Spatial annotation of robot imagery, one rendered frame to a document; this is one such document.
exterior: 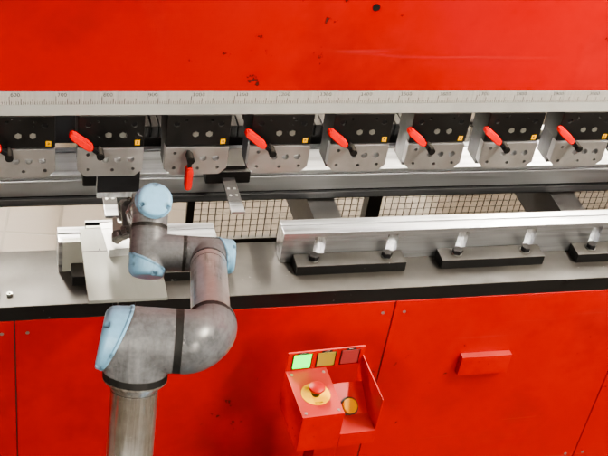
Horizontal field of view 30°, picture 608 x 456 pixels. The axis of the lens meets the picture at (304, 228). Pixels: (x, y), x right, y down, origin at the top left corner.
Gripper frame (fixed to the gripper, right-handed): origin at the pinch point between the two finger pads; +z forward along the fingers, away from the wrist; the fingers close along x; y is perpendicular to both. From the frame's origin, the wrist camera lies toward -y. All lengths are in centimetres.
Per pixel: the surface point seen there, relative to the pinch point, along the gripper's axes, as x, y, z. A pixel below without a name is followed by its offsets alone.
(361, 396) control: -55, -42, 6
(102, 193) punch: 4.3, 13.3, 5.5
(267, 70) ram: -30, 32, -27
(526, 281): -106, -17, 7
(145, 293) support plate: -1.6, -13.2, -4.7
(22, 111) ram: 23.5, 27.7, -15.7
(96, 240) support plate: 6.4, 2.5, 8.7
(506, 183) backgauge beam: -116, 15, 26
